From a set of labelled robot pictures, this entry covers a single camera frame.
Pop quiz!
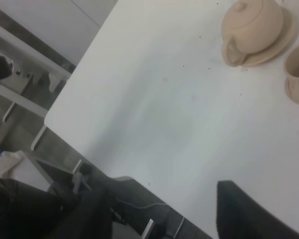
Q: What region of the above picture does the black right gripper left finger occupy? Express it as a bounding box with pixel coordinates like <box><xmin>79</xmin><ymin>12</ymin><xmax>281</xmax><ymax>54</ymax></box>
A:
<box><xmin>57</xmin><ymin>188</ymin><xmax>113</xmax><ymax>239</ymax></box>

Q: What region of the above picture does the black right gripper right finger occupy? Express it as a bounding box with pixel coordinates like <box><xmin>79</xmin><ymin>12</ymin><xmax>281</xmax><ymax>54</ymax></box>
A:
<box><xmin>216</xmin><ymin>181</ymin><xmax>299</xmax><ymax>239</ymax></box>

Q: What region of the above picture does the beige teapot with lid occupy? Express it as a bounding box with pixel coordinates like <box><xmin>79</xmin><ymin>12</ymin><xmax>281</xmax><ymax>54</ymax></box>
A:
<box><xmin>221</xmin><ymin>0</ymin><xmax>284</xmax><ymax>67</ymax></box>

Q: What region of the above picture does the round beige teapot saucer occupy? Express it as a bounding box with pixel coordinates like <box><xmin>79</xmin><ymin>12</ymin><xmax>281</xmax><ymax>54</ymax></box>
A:
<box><xmin>242</xmin><ymin>7</ymin><xmax>299</xmax><ymax>67</ymax></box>

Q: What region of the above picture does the white cloth bag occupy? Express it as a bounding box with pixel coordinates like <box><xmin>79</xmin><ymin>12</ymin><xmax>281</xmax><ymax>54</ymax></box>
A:
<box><xmin>0</xmin><ymin>149</ymin><xmax>22</xmax><ymax>178</ymax></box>

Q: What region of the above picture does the beige teacup far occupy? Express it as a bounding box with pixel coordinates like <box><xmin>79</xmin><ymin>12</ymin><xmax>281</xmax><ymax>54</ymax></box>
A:
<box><xmin>284</xmin><ymin>46</ymin><xmax>299</xmax><ymax>105</ymax></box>

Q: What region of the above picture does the white table frame background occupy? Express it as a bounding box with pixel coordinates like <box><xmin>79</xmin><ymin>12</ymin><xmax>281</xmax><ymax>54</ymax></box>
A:
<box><xmin>0</xmin><ymin>19</ymin><xmax>73</xmax><ymax>150</ymax></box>

